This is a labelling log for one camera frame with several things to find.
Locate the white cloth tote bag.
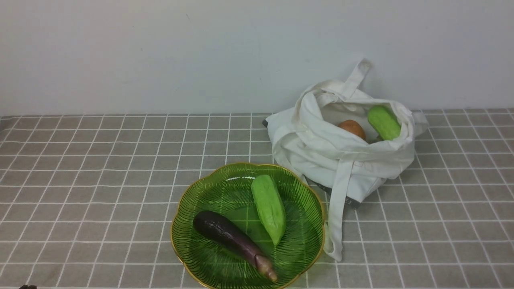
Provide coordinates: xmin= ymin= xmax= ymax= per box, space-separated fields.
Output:
xmin=263 ymin=59 xmax=429 ymax=261

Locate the green glass ribbed plate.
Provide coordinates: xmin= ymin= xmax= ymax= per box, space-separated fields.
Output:
xmin=170 ymin=163 xmax=325 ymax=289

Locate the orange-brown potato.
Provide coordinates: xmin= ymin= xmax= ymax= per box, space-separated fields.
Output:
xmin=337 ymin=120 xmax=367 ymax=141

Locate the green loofah in bag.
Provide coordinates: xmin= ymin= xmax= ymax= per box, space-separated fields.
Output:
xmin=367 ymin=106 xmax=401 ymax=140

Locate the purple eggplant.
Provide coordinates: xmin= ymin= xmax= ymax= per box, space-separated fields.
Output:
xmin=193 ymin=210 xmax=278 ymax=283

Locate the grey checked tablecloth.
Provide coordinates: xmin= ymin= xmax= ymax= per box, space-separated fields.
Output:
xmin=0 ymin=108 xmax=514 ymax=289

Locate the green loofah on plate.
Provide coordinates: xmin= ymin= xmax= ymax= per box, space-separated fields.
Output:
xmin=251 ymin=175 xmax=286 ymax=247

